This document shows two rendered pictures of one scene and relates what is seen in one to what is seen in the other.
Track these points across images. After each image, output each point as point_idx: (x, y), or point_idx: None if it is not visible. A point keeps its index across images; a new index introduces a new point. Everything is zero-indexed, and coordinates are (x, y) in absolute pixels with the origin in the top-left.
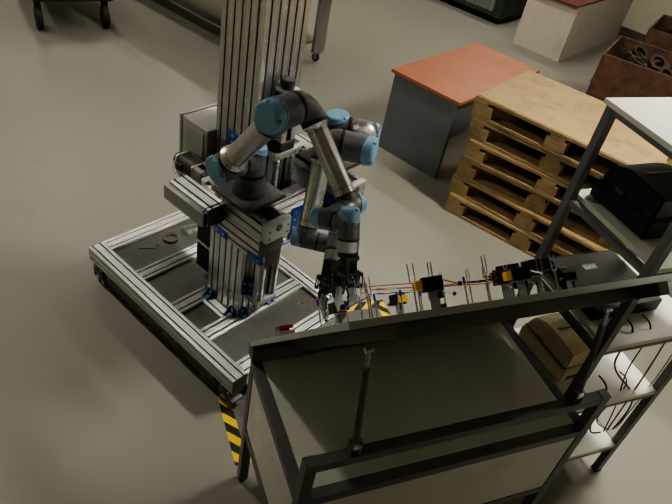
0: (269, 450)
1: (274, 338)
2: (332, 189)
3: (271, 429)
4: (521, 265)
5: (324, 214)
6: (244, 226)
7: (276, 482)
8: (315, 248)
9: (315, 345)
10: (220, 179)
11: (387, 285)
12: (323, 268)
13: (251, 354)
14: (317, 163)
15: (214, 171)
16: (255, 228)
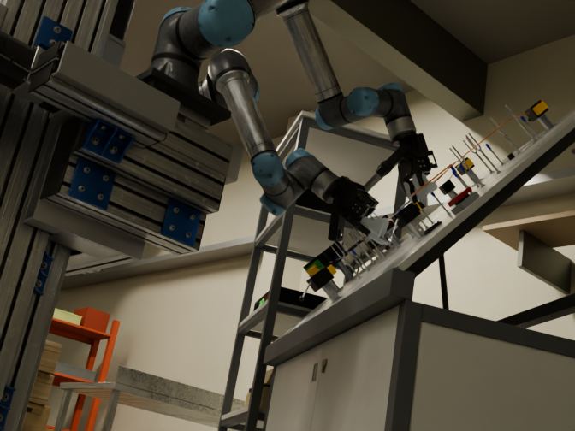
0: (529, 392)
1: (501, 181)
2: (330, 84)
3: (530, 338)
4: (327, 252)
5: (378, 90)
6: (192, 154)
7: (571, 418)
8: (287, 185)
9: (480, 217)
10: (251, 28)
11: (518, 116)
12: (350, 185)
13: (409, 284)
14: (245, 78)
15: (240, 14)
16: (218, 153)
